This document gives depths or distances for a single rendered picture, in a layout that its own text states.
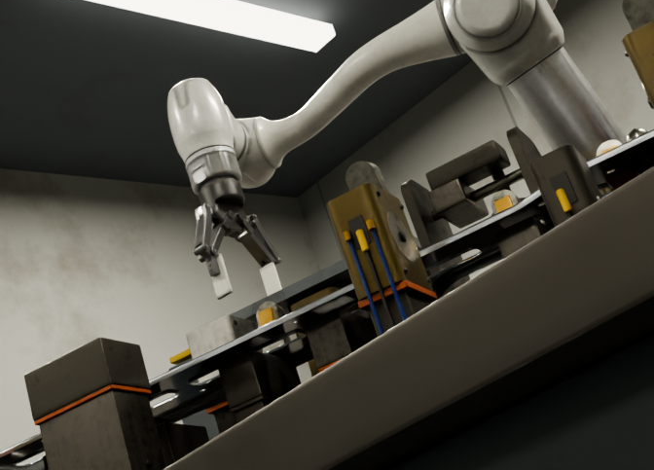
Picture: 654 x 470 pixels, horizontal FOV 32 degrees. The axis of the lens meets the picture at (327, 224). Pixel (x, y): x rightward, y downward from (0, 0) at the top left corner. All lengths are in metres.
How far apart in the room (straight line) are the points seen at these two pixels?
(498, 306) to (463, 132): 4.82
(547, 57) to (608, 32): 3.18
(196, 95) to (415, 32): 0.40
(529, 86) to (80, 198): 3.58
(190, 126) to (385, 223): 0.84
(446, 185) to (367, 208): 0.40
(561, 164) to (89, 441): 0.62
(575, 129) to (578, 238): 1.30
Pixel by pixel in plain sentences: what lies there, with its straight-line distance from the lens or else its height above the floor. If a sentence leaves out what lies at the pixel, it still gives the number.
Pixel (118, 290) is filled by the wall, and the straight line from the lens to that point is 4.94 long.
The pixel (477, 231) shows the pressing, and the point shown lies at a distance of 1.31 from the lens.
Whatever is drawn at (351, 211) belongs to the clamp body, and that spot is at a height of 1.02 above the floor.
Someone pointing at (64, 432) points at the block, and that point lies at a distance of 1.38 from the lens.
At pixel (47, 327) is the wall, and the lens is 4.67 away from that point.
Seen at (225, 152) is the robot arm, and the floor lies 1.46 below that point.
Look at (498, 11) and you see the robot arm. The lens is 1.64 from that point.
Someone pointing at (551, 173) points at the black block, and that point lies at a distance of 1.14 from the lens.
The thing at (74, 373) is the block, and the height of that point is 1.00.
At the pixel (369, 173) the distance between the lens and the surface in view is 1.27.
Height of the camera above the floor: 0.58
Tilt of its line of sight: 22 degrees up
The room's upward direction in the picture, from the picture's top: 19 degrees counter-clockwise
